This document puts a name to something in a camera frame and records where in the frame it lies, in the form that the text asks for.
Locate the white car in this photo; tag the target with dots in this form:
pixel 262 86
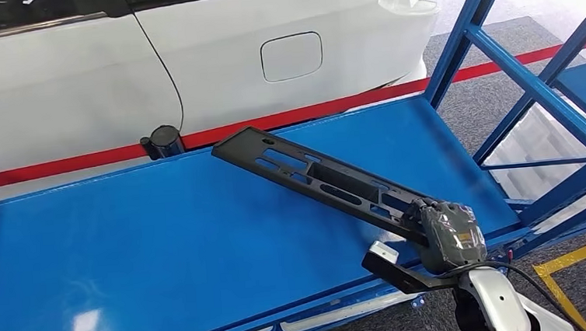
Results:
pixel 60 87

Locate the black stanchion post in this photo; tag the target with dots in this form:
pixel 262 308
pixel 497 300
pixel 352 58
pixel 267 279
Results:
pixel 166 141

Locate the black plastic licence plate bracket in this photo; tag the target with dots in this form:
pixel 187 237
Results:
pixel 240 147

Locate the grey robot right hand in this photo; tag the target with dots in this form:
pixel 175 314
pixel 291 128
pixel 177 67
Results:
pixel 453 235

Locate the black right camera mount bracket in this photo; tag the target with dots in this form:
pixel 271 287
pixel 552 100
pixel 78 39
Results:
pixel 399 278

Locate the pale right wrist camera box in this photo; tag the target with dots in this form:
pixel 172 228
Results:
pixel 384 251

